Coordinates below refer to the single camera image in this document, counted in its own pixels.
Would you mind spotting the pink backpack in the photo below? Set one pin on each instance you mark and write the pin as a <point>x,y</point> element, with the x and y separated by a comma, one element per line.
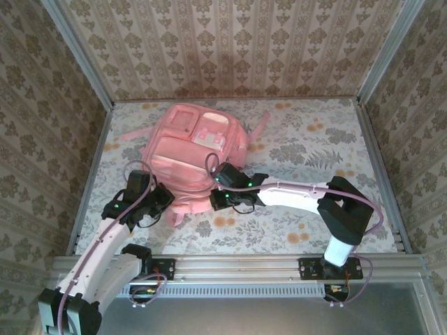
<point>181,157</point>

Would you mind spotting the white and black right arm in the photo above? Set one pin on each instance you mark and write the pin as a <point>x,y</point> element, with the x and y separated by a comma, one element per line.
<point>293,195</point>

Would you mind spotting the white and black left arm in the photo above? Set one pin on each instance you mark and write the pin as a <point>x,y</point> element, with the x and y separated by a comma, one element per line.
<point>97,258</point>

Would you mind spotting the steel sheet panel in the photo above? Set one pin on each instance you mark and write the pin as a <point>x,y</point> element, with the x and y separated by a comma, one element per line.
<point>227,317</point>

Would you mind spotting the black wiring box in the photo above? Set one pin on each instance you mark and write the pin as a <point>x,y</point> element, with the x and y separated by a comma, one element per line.
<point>335,292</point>

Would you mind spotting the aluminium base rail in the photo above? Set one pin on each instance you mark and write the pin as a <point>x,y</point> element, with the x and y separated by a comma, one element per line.
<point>237,267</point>

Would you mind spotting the aluminium table side rail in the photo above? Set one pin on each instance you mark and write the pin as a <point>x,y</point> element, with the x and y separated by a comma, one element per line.
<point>383,174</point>
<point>108,118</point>

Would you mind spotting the aluminium frame post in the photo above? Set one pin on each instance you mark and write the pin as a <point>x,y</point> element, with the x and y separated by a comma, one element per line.
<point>389,52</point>
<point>81,52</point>

